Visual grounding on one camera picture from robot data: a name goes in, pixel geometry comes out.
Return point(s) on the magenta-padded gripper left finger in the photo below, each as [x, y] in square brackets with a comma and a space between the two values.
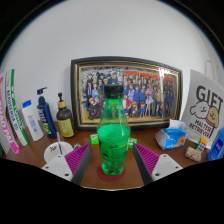
[60, 165]

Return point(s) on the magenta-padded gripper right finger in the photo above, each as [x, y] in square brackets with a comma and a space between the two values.
[163, 165]

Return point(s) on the green plastic drink bottle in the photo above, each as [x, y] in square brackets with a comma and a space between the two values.
[113, 143]

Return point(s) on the camouflage paper cup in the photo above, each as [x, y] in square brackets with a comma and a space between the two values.
[53, 148]

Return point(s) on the blue tissue pack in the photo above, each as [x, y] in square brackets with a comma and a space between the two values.
[171, 136]

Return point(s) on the small snack packet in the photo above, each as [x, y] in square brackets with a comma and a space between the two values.
[194, 153]

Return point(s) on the dark pump bottle yellow label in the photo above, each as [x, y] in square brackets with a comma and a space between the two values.
[65, 123]

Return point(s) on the blue pump bottle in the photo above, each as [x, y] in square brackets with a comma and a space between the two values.
[46, 116]

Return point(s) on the white bottle with blue cap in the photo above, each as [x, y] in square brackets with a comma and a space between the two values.
[32, 121]

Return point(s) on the tall white green box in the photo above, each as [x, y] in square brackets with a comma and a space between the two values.
[16, 113]

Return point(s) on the white paper gift bag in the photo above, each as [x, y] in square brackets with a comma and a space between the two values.
[203, 106]

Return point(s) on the framed group picture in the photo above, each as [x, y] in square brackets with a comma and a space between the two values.
[143, 93]

